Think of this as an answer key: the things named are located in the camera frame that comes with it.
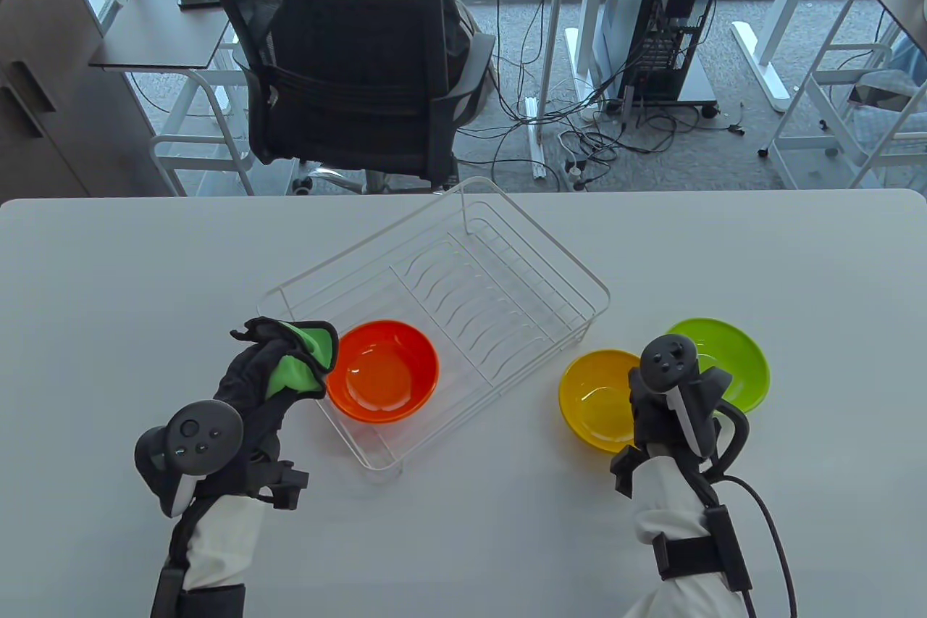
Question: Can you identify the person's left hand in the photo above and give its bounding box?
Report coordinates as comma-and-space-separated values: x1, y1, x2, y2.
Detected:
192, 335, 330, 503

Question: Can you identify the person's right hand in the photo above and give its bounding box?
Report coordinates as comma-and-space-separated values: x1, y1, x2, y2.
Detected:
626, 368, 732, 485

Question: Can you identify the green and grey hand towel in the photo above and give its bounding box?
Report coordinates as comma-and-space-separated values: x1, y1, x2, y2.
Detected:
230, 317, 340, 401

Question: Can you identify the yellow plastic bowl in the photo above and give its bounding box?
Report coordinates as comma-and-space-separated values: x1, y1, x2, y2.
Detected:
558, 349, 642, 456

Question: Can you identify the green plastic bowl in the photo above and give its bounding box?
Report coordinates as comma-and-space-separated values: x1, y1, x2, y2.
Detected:
663, 317, 771, 414

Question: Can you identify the red plastic bowl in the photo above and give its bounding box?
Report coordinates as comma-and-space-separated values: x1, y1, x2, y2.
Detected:
326, 320, 440, 424

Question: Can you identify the person's left forearm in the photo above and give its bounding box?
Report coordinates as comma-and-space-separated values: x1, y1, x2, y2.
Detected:
151, 491, 265, 618

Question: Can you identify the person's right forearm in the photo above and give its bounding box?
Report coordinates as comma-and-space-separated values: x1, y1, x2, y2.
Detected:
626, 455, 758, 618

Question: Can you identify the black right hand controller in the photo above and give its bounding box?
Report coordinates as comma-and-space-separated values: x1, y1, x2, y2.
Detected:
639, 334, 750, 481

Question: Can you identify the black hand controller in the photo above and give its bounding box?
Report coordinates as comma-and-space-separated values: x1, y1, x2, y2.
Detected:
639, 334, 750, 481
134, 401, 245, 519

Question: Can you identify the black left hand controller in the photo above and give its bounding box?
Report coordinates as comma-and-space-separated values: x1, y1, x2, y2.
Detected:
134, 401, 245, 519

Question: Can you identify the black right wrist box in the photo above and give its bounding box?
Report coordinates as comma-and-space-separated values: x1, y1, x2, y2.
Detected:
706, 506, 754, 593

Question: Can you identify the black wrist box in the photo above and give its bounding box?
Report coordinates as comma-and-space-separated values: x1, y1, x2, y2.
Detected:
706, 506, 754, 593
151, 567, 182, 618

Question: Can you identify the black left wrist box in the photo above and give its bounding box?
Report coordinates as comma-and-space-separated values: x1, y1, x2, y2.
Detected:
151, 567, 182, 618

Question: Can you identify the computer stand on casters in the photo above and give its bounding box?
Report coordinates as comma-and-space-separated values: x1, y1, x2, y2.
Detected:
601, 60, 721, 117

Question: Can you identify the brown cabinet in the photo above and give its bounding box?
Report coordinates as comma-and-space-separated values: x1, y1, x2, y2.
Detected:
0, 0, 171, 199

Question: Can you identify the black mesh office chair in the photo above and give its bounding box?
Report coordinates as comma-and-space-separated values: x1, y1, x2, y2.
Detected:
201, 0, 499, 197

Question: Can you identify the black computer tower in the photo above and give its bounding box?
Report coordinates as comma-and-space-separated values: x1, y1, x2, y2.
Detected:
594, 0, 726, 104

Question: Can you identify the dark grey bag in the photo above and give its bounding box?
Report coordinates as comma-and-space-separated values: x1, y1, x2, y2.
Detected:
849, 70, 924, 113

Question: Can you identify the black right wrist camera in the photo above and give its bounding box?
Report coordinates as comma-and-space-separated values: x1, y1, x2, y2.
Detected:
610, 446, 649, 501

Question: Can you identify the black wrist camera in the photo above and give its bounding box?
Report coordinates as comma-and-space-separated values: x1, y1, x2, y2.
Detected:
246, 461, 310, 512
610, 446, 649, 501

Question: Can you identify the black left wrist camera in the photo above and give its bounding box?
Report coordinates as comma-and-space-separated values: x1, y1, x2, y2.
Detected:
246, 461, 310, 512

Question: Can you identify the thick black cable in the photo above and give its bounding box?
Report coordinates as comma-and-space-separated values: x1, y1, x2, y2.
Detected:
713, 473, 799, 618

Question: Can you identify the white wire dish rack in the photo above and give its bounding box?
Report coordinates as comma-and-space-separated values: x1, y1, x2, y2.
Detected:
259, 176, 611, 477

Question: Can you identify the tangle of black floor cables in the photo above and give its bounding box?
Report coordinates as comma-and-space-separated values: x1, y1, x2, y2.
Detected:
456, 67, 747, 191

